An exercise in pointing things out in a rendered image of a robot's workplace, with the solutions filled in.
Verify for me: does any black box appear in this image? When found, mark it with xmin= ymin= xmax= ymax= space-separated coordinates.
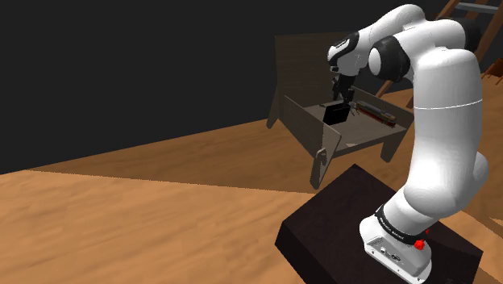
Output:
xmin=322 ymin=102 xmax=351 ymax=127

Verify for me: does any red and yellow toy train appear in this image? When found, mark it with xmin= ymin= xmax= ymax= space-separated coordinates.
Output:
xmin=355 ymin=100 xmax=397 ymax=129

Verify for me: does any brown wooden desk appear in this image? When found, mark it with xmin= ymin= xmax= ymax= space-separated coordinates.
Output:
xmin=266 ymin=31 xmax=416 ymax=190

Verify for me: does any dark robot stand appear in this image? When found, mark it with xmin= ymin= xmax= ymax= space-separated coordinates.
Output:
xmin=274 ymin=163 xmax=484 ymax=284

